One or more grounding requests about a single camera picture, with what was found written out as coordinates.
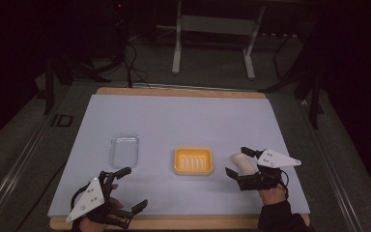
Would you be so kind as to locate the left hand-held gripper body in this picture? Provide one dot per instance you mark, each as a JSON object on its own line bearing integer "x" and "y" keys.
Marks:
{"x": 88, "y": 198}

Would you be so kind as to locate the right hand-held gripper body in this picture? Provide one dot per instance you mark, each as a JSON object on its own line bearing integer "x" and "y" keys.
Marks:
{"x": 275, "y": 159}

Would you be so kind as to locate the white soap bar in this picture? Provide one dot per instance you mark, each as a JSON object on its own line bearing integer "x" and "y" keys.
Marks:
{"x": 244, "y": 164}

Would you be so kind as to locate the person's right hand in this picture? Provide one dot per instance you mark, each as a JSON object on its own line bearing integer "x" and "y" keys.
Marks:
{"x": 272, "y": 196}

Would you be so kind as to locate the yellow soap dish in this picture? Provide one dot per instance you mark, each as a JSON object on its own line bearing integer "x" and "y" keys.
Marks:
{"x": 193, "y": 161}

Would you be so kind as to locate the pale blue table mat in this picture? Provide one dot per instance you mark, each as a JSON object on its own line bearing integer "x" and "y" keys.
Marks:
{"x": 180, "y": 125}

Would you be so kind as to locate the black tripod stand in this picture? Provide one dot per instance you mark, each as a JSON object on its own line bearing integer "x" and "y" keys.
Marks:
{"x": 61, "y": 69}
{"x": 309, "y": 87}

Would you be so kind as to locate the wooden table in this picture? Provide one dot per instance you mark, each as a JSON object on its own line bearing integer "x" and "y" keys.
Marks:
{"x": 180, "y": 92}

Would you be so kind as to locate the white metal stand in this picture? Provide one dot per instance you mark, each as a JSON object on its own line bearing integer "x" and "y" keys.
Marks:
{"x": 217, "y": 25}

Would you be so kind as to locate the metal floor rail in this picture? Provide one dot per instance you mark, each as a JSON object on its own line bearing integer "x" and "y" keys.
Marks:
{"x": 9, "y": 179}
{"x": 331, "y": 167}

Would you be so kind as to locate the black floor bracket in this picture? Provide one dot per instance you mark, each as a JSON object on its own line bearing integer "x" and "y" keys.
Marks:
{"x": 62, "y": 120}

